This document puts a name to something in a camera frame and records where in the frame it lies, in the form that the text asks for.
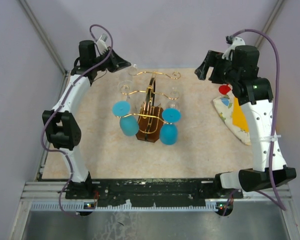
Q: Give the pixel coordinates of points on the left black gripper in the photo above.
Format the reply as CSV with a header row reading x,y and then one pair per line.
x,y
117,62

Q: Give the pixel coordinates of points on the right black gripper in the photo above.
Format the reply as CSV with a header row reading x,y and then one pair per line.
x,y
213,58

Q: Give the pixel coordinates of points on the clear wine glass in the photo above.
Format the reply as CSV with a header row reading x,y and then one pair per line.
x,y
174,93
130,73
126,87

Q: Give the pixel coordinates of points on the red plastic wine glass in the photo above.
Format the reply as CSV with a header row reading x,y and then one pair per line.
x,y
224,89

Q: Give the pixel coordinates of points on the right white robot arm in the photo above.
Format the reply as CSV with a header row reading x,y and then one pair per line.
x,y
255,98

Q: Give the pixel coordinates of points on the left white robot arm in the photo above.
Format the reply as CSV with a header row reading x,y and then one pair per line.
x,y
60,126

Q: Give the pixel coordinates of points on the left blue wine glass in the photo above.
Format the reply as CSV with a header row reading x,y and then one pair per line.
x,y
127,122

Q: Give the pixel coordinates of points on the blue wine glass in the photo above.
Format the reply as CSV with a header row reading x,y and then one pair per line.
x,y
169,132
127,122

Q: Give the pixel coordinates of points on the right blue wine glass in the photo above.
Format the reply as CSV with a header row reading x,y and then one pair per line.
x,y
169,132

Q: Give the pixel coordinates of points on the patterned yellow cloth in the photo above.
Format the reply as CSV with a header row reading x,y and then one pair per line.
x,y
228,109

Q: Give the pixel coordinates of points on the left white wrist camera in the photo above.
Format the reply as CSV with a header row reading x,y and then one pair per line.
x,y
101,44

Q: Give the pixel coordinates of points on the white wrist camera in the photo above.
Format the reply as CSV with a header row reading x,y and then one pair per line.
x,y
233,43
101,44

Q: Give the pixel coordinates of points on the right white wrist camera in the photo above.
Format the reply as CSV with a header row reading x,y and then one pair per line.
x,y
233,43

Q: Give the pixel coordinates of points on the gold wire glass rack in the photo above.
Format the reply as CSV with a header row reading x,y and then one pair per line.
x,y
149,116

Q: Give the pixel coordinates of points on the left aluminium corner post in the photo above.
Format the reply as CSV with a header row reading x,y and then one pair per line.
x,y
43,36

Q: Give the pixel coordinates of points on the aluminium corner post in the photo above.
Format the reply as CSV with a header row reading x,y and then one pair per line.
x,y
278,7
43,36

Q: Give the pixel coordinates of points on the right aluminium corner post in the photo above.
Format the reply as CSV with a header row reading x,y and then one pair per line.
x,y
278,7

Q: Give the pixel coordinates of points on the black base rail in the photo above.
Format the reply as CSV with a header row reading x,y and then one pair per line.
x,y
137,195

